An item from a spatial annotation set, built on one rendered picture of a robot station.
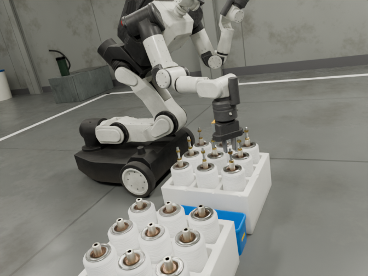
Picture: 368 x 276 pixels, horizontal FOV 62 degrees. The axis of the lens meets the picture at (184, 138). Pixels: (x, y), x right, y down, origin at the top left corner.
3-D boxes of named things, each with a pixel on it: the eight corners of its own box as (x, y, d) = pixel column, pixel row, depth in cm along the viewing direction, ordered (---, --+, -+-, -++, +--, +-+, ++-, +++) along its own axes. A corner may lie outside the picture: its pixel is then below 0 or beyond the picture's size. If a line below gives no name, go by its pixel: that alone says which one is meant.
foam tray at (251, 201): (168, 221, 141) (160, 187, 135) (201, 179, 173) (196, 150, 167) (252, 234, 123) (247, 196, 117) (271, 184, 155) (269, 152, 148)
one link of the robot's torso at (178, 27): (96, 34, 151) (132, -29, 131) (136, 29, 179) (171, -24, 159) (136, 79, 150) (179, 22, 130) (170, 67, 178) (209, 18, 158)
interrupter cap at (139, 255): (113, 268, 83) (112, 266, 83) (128, 249, 89) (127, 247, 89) (136, 274, 80) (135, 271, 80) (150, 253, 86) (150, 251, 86)
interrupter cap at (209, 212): (187, 220, 98) (186, 218, 97) (195, 206, 104) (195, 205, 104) (209, 223, 94) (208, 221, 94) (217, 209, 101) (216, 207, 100)
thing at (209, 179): (223, 208, 131) (218, 171, 125) (201, 211, 132) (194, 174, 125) (220, 196, 140) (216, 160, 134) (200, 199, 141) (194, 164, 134)
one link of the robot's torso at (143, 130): (101, 126, 183) (166, 111, 159) (120, 115, 200) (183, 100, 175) (110, 150, 187) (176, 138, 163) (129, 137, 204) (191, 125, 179)
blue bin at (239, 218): (171, 243, 126) (165, 219, 122) (182, 227, 135) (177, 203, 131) (242, 258, 112) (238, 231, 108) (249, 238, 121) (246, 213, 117)
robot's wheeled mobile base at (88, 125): (66, 183, 192) (49, 133, 181) (116, 148, 235) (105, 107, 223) (153, 192, 163) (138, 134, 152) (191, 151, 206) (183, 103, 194)
